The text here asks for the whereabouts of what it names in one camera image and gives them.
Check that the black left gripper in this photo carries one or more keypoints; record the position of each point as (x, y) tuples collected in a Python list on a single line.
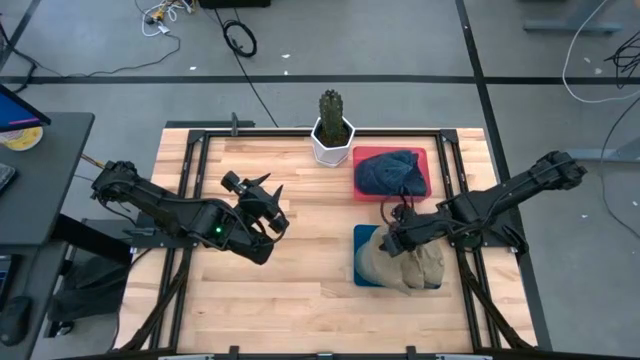
[(255, 200)]

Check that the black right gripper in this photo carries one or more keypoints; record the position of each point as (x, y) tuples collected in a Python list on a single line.
[(415, 230)]

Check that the beige fabric hat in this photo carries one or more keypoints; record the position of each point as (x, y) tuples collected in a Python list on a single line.
[(400, 272)]

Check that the navy blue knit hat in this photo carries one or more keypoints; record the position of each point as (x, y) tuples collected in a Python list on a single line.
[(390, 172)]

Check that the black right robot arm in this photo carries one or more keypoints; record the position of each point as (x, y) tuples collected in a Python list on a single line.
[(500, 200)]

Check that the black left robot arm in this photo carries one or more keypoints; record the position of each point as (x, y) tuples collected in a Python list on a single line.
[(165, 205)]

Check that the teal plastic bin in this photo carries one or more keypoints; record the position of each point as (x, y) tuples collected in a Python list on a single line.
[(362, 255)]

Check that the white hexagonal plant pot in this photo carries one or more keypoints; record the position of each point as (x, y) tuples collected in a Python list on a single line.
[(330, 152)]

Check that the pink plastic bin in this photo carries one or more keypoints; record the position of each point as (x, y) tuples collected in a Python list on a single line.
[(425, 155)]

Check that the green cactus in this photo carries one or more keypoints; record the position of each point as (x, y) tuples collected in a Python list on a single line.
[(332, 115)]

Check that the black bag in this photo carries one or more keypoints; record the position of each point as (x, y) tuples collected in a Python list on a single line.
[(85, 292)]

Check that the black side desk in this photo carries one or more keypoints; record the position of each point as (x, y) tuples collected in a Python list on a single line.
[(40, 200)]

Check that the blue screen monitor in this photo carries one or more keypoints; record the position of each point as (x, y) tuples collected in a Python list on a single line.
[(17, 112)]

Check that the black computer mouse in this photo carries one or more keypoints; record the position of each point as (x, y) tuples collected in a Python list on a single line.
[(14, 320)]

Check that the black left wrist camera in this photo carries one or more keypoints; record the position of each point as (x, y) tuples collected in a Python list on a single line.
[(277, 222)]

